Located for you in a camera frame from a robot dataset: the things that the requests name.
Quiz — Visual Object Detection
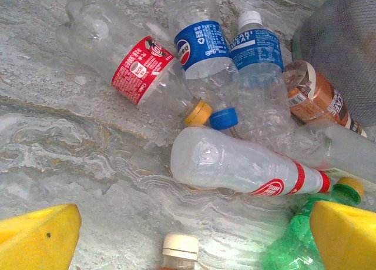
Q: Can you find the red label bottle yellow cap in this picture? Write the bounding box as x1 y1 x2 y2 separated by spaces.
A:
65 0 213 127

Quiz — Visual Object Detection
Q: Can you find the frosted clear bottle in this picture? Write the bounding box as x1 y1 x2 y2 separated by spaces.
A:
289 118 376 184

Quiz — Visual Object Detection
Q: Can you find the bin with purple bag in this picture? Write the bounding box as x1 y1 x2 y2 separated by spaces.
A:
291 0 376 127

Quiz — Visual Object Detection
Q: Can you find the brown cafe label bottle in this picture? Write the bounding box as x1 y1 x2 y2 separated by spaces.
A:
282 60 368 139

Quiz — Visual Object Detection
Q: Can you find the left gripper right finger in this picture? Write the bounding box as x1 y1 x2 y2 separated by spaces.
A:
310 201 376 270

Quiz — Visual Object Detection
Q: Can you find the brown bottle beige cap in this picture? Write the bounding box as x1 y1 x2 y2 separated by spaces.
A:
157 233 200 270

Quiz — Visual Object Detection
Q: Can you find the green plastic bottle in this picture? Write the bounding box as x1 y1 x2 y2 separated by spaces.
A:
260 176 365 270

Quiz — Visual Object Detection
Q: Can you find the Pepsi label clear bottle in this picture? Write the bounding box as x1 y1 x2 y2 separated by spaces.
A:
167 0 239 132

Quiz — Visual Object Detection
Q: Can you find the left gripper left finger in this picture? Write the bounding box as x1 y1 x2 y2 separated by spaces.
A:
0 204 82 270

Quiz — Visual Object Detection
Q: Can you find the clear bottle red cap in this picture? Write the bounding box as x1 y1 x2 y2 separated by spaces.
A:
170 126 332 198

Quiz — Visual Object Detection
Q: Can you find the Pocari Sweat bottle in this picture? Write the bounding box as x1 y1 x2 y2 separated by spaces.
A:
228 10 294 149

